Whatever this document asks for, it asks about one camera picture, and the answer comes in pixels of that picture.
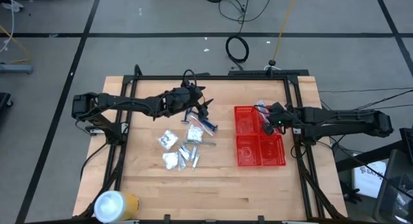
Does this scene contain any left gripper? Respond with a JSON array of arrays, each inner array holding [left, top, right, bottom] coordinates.
[[163, 83, 214, 120]]

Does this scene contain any clear bag of white cotton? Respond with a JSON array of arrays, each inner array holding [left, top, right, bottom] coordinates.
[[186, 124, 205, 143], [161, 152, 179, 170], [157, 129, 179, 152]]

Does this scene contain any long packed metal nail file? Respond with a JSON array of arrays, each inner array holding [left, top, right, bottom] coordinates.
[[183, 139, 217, 147]]

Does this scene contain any black slanted bar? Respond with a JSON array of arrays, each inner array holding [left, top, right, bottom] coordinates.
[[335, 140, 404, 173]]

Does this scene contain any black chair caster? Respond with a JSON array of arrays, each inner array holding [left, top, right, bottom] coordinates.
[[341, 181, 364, 205]]

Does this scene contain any white printed box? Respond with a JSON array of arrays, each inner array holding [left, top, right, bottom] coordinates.
[[351, 161, 387, 199]]

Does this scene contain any black chair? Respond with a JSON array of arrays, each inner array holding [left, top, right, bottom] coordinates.
[[373, 148, 413, 224]]

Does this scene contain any grey table foot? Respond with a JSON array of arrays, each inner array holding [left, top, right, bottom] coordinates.
[[0, 63, 34, 74]]

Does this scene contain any black floor object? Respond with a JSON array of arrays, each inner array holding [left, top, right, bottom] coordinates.
[[0, 92, 14, 118]]

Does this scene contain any person's shoe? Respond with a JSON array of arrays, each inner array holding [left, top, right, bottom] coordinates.
[[0, 0, 25, 14]]

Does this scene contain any black aluminium table frame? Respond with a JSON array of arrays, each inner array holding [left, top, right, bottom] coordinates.
[[77, 64, 348, 224]]

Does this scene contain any coiled black floor cable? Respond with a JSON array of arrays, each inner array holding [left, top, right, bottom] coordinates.
[[225, 35, 250, 64]]

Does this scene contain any thin black floor cable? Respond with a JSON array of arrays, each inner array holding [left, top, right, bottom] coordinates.
[[321, 89, 413, 112], [317, 87, 413, 94]]

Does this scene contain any yellow hanging cable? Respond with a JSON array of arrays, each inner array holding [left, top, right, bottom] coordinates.
[[272, 0, 299, 62]]

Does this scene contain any long black hanging cable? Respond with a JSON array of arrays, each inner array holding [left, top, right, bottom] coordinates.
[[217, 0, 274, 37]]

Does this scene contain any yellow floor cable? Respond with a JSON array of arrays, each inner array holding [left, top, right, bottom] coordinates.
[[0, 25, 32, 64]]

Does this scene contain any white floor cable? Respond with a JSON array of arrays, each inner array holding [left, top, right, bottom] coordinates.
[[0, 0, 16, 54]]

